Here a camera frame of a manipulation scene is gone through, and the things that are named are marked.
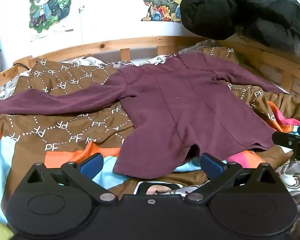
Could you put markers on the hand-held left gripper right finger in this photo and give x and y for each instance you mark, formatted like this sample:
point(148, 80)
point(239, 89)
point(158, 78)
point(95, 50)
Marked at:
point(211, 166)

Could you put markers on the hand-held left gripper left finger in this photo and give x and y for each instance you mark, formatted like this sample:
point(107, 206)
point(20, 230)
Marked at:
point(92, 165)

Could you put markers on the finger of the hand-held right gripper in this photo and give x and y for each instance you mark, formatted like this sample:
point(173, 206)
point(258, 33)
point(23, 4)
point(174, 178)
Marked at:
point(287, 140)

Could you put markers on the purple long-sleeve shirt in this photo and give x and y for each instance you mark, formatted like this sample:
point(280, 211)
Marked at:
point(180, 105)

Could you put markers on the colourful printed blanket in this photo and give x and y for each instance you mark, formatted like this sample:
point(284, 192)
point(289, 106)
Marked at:
point(65, 160)

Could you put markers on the brown patterned blanket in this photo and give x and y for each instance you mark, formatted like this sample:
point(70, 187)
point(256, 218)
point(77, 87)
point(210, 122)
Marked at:
point(72, 125)

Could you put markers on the black puffy jacket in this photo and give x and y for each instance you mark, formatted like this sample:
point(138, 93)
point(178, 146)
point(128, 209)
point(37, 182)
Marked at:
point(230, 7)

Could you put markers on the wooden bed frame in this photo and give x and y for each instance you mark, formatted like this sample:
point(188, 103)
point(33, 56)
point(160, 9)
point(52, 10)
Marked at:
point(102, 45)

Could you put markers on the blond cartoon figure wall poster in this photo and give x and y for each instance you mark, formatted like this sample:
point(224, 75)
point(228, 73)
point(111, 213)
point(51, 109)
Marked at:
point(48, 7)

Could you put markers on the colourful landscape wall poster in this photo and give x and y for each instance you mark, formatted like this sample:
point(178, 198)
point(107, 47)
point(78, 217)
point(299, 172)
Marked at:
point(160, 2)

